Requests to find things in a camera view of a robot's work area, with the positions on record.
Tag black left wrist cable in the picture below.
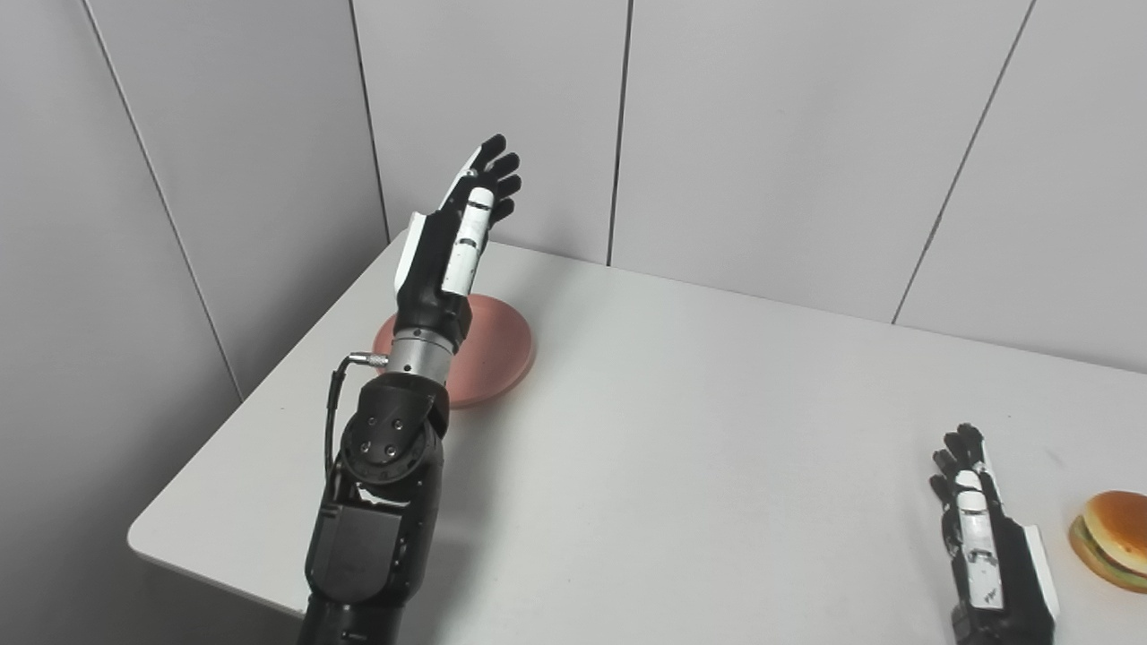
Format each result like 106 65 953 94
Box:
323 352 390 480

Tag toy hamburger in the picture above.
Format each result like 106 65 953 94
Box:
1068 490 1147 594

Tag pink round plate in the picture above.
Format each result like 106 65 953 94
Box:
373 292 537 410

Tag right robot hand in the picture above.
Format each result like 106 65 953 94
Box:
928 423 1061 645

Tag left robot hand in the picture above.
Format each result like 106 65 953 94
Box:
392 134 523 353

